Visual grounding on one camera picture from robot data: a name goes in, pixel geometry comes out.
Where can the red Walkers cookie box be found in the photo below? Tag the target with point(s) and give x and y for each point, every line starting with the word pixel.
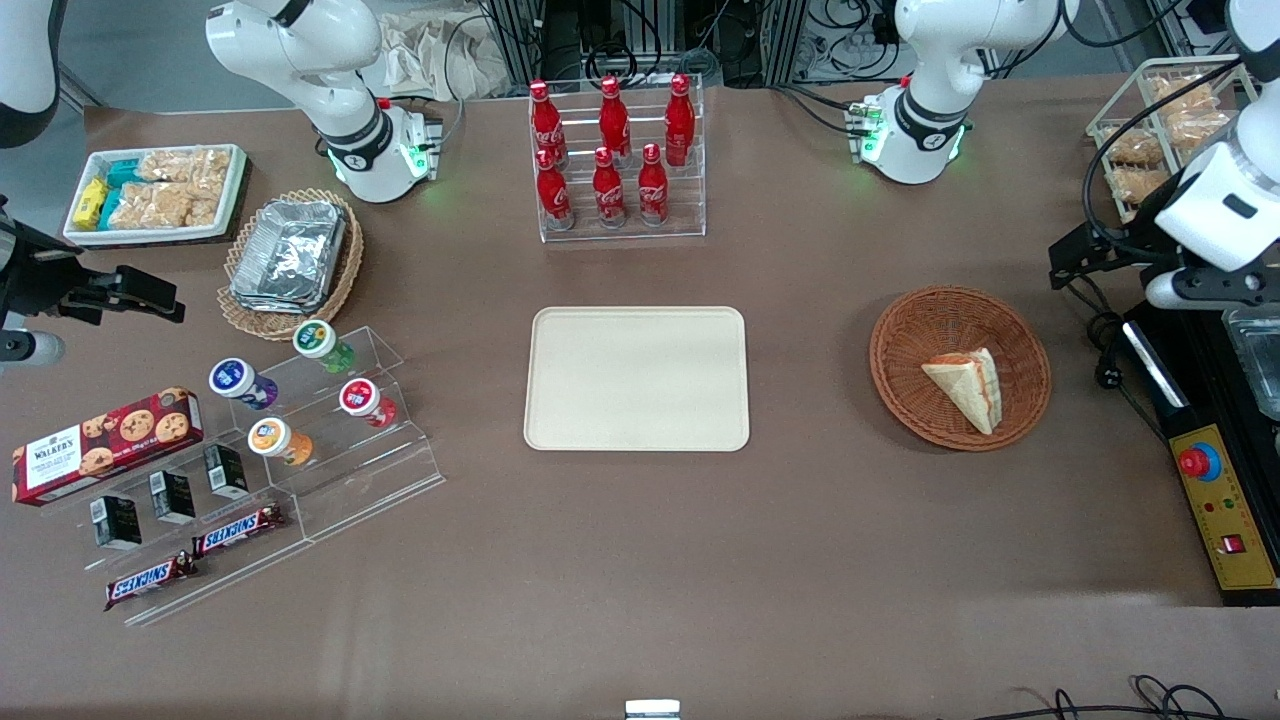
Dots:
pixel 100 450

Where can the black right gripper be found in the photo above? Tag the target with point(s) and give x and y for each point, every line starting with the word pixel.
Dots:
pixel 30 270

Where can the stack of foil trays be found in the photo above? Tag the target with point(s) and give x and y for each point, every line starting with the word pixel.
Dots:
pixel 290 255

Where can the black background equipment frame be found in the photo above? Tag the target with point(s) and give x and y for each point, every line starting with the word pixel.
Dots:
pixel 760 40

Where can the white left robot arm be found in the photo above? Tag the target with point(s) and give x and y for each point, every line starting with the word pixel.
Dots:
pixel 930 110

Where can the clear acrylic stepped cup stand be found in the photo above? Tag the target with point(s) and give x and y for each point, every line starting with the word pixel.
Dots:
pixel 390 470

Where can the red cola bottle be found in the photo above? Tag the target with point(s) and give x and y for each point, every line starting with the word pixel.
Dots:
pixel 614 120
pixel 546 125
pixel 652 190
pixel 679 120
pixel 553 195
pixel 608 195

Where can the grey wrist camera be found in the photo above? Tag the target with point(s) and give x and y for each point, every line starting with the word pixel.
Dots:
pixel 35 349
pixel 1200 290

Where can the red lidded cup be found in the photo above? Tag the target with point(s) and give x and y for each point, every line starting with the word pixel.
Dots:
pixel 360 398

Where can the Snickers chocolate bar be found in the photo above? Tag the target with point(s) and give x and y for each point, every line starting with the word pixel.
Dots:
pixel 150 581
pixel 238 530

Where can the orange lidded cup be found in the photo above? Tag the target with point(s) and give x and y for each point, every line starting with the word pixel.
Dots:
pixel 272 438

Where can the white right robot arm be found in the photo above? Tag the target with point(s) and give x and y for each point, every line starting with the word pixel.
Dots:
pixel 330 90

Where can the clear bag of crackers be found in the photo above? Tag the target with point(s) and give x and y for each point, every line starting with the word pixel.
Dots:
pixel 150 205
pixel 205 205
pixel 185 165

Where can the green lidded cup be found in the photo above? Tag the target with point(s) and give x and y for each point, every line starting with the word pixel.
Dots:
pixel 318 341

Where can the small black carton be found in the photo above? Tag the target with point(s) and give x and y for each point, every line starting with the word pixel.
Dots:
pixel 117 523
pixel 172 498
pixel 226 472

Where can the beige plastic tray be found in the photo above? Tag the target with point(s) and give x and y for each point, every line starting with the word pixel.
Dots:
pixel 635 380

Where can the clear acrylic bottle rack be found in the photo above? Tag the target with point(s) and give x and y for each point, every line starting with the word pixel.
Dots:
pixel 690 215

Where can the yellow snack packet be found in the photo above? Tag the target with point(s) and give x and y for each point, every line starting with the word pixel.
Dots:
pixel 90 203

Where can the clear acrylic stepped snack stand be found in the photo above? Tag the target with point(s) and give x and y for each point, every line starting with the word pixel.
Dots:
pixel 240 570

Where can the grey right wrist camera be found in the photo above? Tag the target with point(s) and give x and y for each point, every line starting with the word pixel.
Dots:
pixel 35 349

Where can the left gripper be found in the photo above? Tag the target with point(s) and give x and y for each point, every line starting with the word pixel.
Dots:
pixel 1128 247

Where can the round brown wicker basket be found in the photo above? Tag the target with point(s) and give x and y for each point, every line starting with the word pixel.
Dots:
pixel 910 350

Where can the oval light wicker basket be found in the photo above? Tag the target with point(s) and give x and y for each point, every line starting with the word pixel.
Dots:
pixel 245 318

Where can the metal appliance pan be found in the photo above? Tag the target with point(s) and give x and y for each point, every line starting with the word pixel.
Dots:
pixel 1260 360

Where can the yellow control box red button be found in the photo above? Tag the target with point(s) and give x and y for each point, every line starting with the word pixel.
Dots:
pixel 1225 500

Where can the teal snack packet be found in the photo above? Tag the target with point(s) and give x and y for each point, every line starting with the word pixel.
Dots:
pixel 124 173
pixel 111 208

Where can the bagged fried snack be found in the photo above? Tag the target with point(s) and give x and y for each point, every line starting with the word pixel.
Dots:
pixel 1130 148
pixel 1195 128
pixel 1135 185
pixel 1185 95

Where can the black countertop appliance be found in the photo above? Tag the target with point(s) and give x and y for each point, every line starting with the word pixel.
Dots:
pixel 1200 400

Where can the white rectangular snack tray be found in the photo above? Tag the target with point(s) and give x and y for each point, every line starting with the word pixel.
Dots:
pixel 236 185

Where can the purple lidded cup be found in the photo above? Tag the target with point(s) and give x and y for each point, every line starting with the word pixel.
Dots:
pixel 235 380

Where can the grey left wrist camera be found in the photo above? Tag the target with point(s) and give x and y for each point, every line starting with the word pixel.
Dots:
pixel 1200 290

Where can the triangular sandwich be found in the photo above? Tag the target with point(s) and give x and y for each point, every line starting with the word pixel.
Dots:
pixel 965 385

